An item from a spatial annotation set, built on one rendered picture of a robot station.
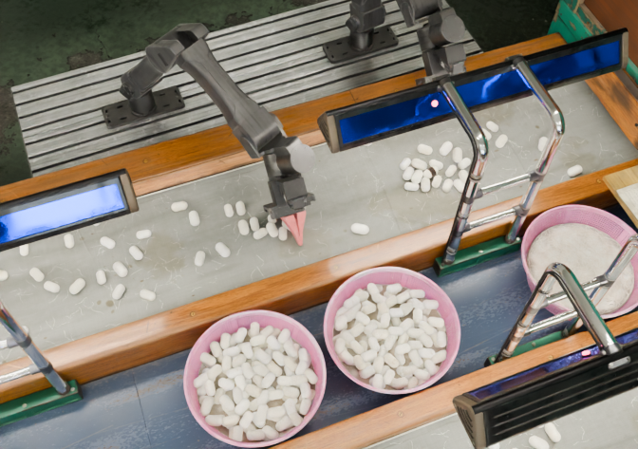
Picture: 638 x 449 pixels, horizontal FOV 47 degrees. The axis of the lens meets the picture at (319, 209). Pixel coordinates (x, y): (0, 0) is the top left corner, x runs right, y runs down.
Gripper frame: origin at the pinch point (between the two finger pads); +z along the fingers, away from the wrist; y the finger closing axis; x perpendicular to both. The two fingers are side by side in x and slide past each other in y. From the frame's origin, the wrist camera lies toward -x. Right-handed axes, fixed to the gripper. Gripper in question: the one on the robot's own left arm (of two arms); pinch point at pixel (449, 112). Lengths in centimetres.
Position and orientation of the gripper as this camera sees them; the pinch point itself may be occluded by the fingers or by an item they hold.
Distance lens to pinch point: 171.9
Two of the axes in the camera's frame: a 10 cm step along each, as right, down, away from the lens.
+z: 2.6, 9.5, 1.5
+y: 9.4, -2.9, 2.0
